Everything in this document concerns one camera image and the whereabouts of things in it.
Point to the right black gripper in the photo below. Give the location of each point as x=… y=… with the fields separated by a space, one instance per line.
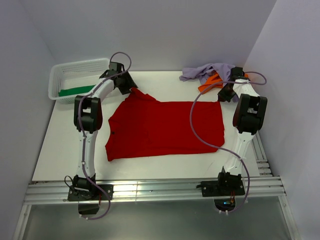
x=222 y=97

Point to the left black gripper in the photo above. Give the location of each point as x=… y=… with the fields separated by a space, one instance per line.
x=130 y=83

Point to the red t-shirt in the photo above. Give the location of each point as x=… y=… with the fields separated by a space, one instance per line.
x=144 y=127

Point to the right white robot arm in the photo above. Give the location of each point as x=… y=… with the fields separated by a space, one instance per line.
x=247 y=120

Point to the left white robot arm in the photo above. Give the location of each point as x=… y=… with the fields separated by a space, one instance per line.
x=88 y=120

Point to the orange t-shirt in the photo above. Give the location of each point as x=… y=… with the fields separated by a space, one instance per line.
x=209 y=82

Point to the lavender t-shirt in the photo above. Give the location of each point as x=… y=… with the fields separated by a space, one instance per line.
x=223 y=69

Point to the rolled green t-shirt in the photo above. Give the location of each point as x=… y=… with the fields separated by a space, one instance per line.
x=75 y=91

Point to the white plastic basket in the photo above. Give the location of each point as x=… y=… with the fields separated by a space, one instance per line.
x=76 y=74

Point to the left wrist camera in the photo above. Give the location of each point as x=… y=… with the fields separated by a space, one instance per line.
x=115 y=68

